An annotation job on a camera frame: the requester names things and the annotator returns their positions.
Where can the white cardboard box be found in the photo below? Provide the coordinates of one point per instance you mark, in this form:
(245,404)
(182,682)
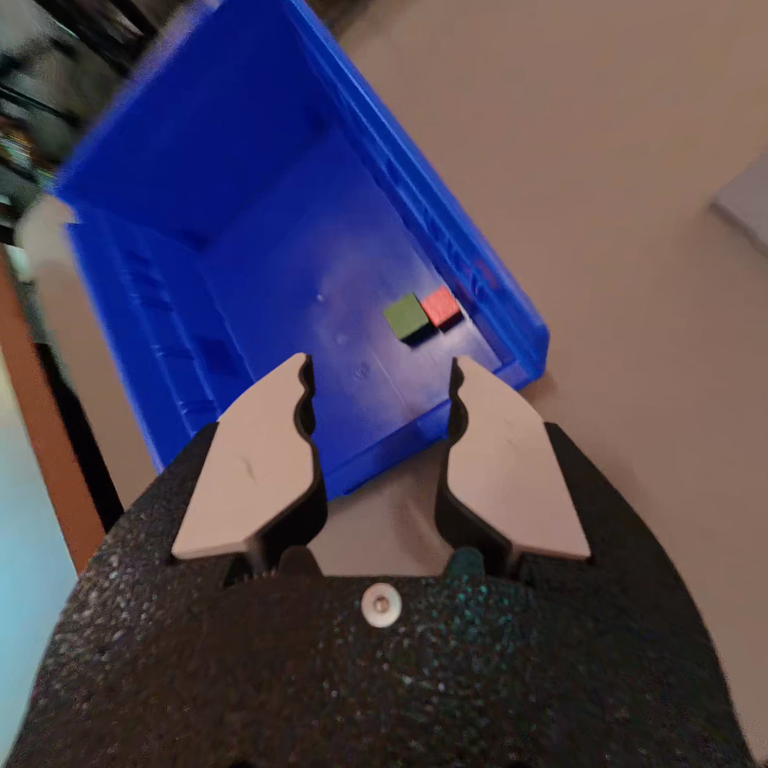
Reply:
(747,207)

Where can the green wooden cube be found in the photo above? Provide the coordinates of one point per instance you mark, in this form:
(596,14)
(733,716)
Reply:
(405,315)

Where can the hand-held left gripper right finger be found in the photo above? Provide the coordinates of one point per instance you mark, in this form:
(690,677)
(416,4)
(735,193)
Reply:
(510,474)

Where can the blue plastic bin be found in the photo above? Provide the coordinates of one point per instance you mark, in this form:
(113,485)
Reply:
(252,198)

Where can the red wooden cube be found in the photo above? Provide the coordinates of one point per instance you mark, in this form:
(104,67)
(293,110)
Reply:
(440,305)

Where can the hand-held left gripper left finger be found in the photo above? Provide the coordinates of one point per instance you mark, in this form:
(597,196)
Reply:
(252,474)

